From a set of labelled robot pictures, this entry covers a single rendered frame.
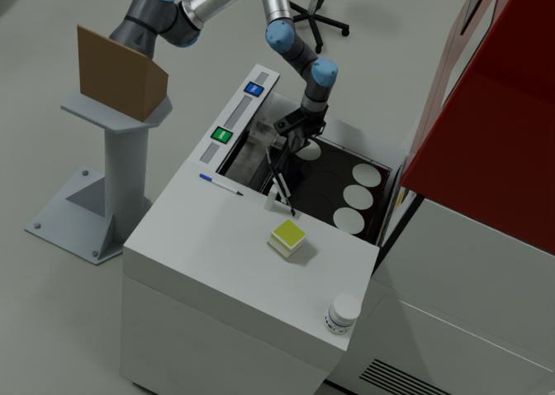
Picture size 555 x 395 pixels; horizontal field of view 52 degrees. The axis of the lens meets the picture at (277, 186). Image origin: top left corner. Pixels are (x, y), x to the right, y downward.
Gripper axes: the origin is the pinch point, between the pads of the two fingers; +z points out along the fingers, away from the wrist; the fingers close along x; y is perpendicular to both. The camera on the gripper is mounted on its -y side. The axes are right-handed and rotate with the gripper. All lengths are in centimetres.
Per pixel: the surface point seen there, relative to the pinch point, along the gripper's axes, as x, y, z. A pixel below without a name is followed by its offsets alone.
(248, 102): 21.6, -5.2, -3.9
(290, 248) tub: -37.4, -27.5, -11.4
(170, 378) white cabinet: -32, -52, 64
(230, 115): 17.6, -14.1, -4.1
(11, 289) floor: 39, -88, 92
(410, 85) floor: 86, 177, 92
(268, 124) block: 13.9, -0.7, 0.9
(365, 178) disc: -18.4, 18.7, 1.8
